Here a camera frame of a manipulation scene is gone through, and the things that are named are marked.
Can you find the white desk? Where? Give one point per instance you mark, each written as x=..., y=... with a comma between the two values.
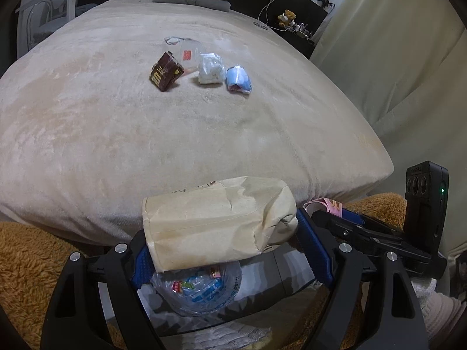
x=37, y=19

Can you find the clear plastic zip bag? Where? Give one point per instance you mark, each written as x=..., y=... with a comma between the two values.
x=185, y=50

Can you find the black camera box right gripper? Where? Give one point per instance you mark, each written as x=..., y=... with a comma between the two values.
x=426, y=194

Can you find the pink snack carton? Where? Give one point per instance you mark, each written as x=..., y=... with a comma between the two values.
x=324, y=204

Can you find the brown teddy bear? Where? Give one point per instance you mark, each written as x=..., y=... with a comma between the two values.
x=286, y=20

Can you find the brown fuzzy blanket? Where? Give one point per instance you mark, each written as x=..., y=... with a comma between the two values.
x=30, y=268

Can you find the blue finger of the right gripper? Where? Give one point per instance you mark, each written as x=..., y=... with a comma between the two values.
x=352, y=217
x=335, y=224

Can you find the cream curtain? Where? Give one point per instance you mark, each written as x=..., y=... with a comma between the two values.
x=403, y=65

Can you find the beige plush bed blanket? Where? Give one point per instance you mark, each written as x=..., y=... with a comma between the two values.
x=85, y=135

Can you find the yellow green snack wrapper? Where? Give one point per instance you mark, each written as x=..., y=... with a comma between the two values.
x=182, y=287

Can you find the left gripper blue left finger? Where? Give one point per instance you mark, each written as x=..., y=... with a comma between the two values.
x=144, y=268

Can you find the beige paper bag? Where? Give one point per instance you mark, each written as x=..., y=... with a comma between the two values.
x=222, y=221

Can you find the blue face mask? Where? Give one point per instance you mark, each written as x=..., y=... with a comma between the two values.
x=237, y=80

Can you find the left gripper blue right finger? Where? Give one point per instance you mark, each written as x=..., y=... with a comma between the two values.
x=317, y=255

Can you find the person's right hand white glove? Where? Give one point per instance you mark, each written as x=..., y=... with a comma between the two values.
x=440, y=312

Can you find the clear bag of white tissue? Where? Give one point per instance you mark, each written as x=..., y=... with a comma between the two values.
x=211, y=69

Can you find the brown chocolate wrapper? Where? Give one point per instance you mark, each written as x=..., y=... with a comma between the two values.
x=166, y=71

